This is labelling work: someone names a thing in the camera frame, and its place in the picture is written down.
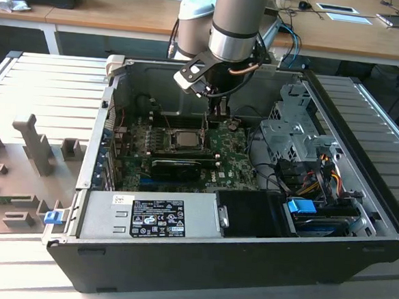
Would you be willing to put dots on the silver CPU green edge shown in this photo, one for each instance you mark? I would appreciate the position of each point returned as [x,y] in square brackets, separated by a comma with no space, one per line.
[188,139]

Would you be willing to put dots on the thin metal locking lever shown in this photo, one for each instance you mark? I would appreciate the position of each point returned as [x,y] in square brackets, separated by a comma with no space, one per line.
[168,124]

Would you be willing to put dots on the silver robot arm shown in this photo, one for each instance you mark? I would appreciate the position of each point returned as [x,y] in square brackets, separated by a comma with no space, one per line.
[236,22]

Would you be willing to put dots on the black RAM slot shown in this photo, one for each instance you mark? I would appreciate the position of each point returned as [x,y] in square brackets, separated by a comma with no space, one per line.
[182,153]
[184,126]
[182,149]
[184,121]

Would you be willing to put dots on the CPU socket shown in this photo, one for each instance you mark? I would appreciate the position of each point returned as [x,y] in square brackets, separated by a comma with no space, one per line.
[171,137]

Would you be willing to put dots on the silver coin cell battery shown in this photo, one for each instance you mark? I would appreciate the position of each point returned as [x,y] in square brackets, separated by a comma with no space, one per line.
[233,126]

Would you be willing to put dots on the pale blue teach pendant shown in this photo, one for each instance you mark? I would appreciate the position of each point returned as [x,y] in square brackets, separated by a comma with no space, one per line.
[271,34]

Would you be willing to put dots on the perforated metal drive cage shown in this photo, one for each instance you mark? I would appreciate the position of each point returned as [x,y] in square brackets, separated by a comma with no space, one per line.
[283,131]

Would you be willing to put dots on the green motherboard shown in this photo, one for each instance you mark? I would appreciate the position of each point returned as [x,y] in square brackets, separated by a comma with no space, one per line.
[233,158]

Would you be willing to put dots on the black graphics card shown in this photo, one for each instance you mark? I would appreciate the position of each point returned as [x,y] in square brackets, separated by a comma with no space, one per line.
[175,170]

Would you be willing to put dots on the beige plastic case latch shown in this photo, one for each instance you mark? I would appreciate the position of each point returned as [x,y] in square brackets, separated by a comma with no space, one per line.
[114,65]

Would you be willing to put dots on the black computer mouse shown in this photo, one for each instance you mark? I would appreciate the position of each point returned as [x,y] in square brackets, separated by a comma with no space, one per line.
[303,5]

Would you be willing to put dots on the wooden desk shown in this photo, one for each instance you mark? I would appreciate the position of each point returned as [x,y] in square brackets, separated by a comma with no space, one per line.
[127,11]
[24,15]

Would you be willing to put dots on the hard disk in blue carrier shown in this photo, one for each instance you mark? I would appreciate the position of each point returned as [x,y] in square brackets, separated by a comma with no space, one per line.
[300,207]

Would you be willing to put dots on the silver power supply unit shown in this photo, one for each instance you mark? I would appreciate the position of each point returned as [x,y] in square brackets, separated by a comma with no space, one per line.
[105,218]

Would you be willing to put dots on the black PC case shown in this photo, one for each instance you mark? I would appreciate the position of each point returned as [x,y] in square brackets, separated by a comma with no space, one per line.
[211,270]

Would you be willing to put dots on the blue case latch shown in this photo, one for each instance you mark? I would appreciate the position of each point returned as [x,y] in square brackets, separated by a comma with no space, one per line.
[52,218]

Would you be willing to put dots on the grey parts rack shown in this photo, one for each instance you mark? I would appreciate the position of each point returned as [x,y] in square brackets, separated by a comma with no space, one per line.
[19,178]

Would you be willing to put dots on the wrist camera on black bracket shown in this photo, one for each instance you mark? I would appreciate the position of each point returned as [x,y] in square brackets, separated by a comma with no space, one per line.
[187,82]

